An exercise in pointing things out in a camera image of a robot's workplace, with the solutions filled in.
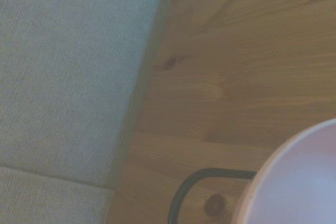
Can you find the pink plastic bowl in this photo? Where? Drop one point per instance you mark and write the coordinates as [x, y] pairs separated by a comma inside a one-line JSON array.
[[296, 182]]

